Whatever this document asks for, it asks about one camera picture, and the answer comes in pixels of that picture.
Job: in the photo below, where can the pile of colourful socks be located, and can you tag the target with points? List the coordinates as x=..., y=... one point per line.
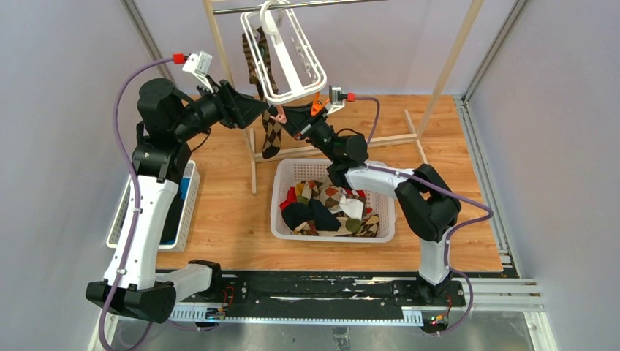
x=319, y=208

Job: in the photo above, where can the brown argyle sock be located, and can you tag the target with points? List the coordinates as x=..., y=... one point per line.
x=272, y=141

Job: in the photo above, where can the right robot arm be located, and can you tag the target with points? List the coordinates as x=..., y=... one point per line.
x=421, y=193

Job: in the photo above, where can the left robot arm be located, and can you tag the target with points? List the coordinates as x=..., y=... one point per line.
x=170, y=119

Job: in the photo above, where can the brown striped sock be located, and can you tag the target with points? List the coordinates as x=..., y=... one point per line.
x=262, y=42

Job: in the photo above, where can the wooden clothes rack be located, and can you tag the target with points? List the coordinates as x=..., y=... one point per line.
x=349, y=150

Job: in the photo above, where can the white centre laundry basket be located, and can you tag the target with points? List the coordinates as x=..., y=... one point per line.
x=292, y=171

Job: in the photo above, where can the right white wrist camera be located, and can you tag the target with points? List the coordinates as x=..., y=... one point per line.
x=336, y=99

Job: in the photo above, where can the white plastic clip hanger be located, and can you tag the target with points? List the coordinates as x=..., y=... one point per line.
x=291, y=51

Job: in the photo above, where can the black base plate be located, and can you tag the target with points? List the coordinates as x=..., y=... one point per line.
x=327, y=295

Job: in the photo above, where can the dark clothes in left basket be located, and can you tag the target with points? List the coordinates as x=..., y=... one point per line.
x=170, y=228

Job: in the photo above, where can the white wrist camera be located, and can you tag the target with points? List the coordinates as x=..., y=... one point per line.
x=336, y=99
x=198, y=65

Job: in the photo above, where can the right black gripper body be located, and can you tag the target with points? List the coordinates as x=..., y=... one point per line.
x=305, y=123

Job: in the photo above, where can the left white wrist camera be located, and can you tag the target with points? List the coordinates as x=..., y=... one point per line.
x=198, y=65

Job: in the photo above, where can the orange hanger clip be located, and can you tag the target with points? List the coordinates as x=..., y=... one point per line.
x=317, y=105
x=277, y=113

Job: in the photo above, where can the white left laundry basket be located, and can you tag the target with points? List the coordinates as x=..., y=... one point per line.
x=179, y=245

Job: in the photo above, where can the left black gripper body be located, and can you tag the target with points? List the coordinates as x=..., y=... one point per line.
x=229, y=115

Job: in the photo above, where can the white laundry basket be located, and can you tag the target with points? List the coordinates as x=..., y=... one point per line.
x=292, y=171
x=179, y=245

